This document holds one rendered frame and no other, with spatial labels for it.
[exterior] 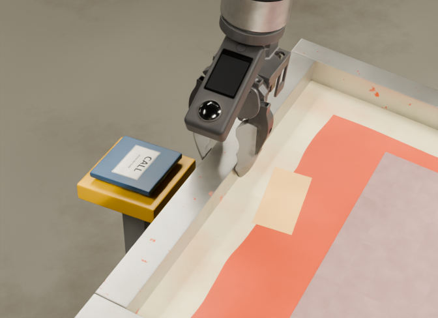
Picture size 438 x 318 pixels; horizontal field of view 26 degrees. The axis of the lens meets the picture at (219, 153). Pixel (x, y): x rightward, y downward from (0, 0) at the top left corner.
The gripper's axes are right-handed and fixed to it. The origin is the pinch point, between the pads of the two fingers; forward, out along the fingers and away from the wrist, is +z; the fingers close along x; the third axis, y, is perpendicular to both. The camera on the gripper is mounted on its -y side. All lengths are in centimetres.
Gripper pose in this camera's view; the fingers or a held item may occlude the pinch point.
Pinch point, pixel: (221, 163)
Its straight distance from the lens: 113.5
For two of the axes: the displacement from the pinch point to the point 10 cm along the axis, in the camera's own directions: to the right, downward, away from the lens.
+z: -1.3, 7.4, 6.6
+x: -8.9, -3.8, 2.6
